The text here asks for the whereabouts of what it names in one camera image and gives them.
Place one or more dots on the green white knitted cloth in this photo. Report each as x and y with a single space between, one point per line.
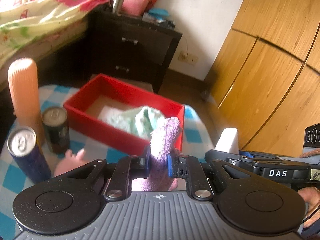
141 121

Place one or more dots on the red open box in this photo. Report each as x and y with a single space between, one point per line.
105 97

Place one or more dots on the beige wall socket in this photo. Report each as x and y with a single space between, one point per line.
188 58

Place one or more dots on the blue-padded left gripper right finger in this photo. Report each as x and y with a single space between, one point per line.
190 169

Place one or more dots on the person's right hand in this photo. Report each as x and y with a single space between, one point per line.
310 195

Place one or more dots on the dark green drink can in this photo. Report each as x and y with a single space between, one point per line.
56 129

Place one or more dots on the dark wooden nightstand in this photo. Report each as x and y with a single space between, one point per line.
130 48

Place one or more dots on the blue paper item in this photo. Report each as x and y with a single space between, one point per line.
159 13

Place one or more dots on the pink plastic basket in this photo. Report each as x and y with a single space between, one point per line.
134 7

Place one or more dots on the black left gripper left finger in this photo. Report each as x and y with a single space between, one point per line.
126 170

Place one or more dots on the orange ribbed bottle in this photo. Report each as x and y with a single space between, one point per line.
24 91

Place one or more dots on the purple knitted cloth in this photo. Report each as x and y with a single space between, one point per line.
163 140

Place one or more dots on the dark blue drink can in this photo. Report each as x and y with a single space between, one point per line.
23 147

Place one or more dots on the wooden wardrobe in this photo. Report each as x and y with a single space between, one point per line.
265 79

